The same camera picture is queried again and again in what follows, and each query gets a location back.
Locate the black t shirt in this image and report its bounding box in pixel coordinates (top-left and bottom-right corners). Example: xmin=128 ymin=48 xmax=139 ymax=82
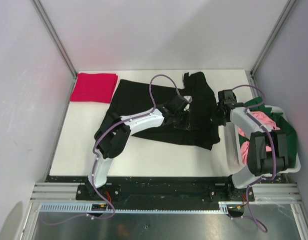
xmin=107 ymin=71 xmax=220 ymax=150

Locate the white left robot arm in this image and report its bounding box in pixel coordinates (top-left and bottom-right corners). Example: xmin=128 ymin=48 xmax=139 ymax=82
xmin=86 ymin=95 xmax=192 ymax=200

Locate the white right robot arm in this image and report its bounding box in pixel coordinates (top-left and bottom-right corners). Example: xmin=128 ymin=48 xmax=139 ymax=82
xmin=211 ymin=89 xmax=289 ymax=201

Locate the green t shirt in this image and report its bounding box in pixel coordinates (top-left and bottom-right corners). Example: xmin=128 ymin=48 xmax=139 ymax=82
xmin=250 ymin=104 xmax=297 ymax=168

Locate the pink t shirt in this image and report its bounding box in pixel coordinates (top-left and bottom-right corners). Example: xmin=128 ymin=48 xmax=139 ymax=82
xmin=238 ymin=111 xmax=280 ymax=165

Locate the white plastic laundry bin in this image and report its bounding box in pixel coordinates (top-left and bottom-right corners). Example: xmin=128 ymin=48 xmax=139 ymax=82
xmin=224 ymin=105 xmax=301 ymax=174

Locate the folded magenta t shirt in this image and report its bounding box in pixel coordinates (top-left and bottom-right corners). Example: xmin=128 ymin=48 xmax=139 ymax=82
xmin=70 ymin=73 xmax=118 ymax=104

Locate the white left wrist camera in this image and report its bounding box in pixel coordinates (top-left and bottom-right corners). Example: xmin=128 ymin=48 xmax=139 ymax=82
xmin=183 ymin=95 xmax=192 ymax=112

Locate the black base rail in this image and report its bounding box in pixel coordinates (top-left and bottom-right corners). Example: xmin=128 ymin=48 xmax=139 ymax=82
xmin=45 ymin=175 xmax=255 ymax=211

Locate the grey slotted cable duct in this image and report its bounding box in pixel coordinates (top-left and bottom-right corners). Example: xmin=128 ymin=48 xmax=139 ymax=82
xmin=38 ymin=201 xmax=244 ymax=215

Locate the left aluminium frame post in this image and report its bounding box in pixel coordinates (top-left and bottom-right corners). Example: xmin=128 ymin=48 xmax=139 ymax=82
xmin=30 ymin=0 xmax=77 ymax=79

